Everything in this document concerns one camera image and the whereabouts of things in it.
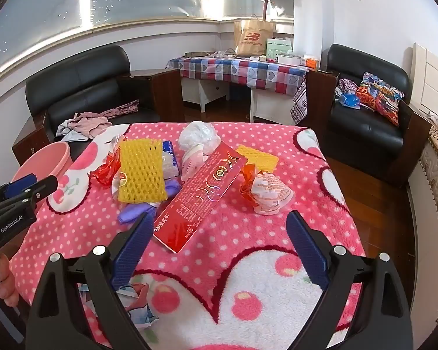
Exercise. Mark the long red box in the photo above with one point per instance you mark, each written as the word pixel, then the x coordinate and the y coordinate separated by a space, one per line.
pixel 200 197

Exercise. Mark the pink polka dot blanket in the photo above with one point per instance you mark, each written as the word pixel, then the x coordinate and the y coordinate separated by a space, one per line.
pixel 241 233

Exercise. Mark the orange box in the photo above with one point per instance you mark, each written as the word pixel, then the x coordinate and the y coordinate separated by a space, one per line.
pixel 311 62

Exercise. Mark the white red-printed wrapper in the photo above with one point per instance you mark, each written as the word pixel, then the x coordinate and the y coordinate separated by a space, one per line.
pixel 272 191

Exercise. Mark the floral printed wrapper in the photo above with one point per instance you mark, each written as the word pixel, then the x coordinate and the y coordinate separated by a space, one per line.
pixel 135 299

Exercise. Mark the green box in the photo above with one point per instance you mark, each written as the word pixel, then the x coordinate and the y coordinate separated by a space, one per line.
pixel 279 47

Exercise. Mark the brown paper bag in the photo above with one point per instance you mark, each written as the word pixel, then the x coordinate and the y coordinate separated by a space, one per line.
pixel 253 40

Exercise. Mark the white table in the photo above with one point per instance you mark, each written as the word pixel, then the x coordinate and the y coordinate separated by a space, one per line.
pixel 204 91

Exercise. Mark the pink plastic basin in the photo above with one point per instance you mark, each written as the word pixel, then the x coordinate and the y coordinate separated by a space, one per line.
pixel 40 160

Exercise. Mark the checkered cloth table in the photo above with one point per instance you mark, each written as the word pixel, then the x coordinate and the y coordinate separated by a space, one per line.
pixel 241 71

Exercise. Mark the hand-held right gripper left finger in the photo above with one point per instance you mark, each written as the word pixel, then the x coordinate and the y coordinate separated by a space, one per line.
pixel 131 248

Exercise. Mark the white container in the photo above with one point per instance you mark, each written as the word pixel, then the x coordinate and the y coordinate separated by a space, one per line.
pixel 290 59

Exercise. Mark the patterned cloth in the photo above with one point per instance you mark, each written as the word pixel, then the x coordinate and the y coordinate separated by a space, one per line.
pixel 346 86

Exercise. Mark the flat tray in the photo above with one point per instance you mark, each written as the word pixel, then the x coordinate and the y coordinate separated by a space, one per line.
pixel 199 54

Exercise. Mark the blue white packet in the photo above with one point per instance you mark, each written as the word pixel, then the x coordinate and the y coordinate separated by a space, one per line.
pixel 169 153

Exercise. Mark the bed mattress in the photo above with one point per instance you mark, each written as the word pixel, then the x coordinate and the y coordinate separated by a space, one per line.
pixel 434 197

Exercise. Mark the person's left hand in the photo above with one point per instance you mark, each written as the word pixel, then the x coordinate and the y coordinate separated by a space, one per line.
pixel 2 280

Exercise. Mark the white headboard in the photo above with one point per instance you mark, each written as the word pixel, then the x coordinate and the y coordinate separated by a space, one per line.
pixel 436 76

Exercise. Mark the black leather armchair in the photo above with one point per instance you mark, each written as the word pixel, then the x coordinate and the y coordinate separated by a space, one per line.
pixel 365 135
pixel 80 76

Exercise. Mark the pink printed packet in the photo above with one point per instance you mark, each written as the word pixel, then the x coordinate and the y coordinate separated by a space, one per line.
pixel 191 162

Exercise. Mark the blue crumpled bag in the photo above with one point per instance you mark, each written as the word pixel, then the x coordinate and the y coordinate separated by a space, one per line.
pixel 349 101

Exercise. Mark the colourful printed cushion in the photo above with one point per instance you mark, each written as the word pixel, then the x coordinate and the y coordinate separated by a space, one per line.
pixel 379 96

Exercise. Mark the striped dark pink garment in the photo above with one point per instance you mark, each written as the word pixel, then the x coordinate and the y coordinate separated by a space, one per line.
pixel 122 108

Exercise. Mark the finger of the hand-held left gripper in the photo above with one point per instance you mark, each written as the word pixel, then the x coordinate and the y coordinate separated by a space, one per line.
pixel 20 185
pixel 40 189

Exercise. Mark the red foil wrapper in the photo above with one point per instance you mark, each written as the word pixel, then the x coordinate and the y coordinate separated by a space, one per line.
pixel 106 171
pixel 249 182

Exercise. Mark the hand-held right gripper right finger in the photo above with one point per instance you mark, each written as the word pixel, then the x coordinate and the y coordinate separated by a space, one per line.
pixel 306 248

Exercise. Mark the translucent white plastic bag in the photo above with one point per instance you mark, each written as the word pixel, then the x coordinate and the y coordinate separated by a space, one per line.
pixel 199 135

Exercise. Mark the large yellow foam net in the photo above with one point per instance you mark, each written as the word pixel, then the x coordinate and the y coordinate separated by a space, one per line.
pixel 140 171

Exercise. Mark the white blue garment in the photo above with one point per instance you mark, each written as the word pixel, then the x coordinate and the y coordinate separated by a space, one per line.
pixel 71 133

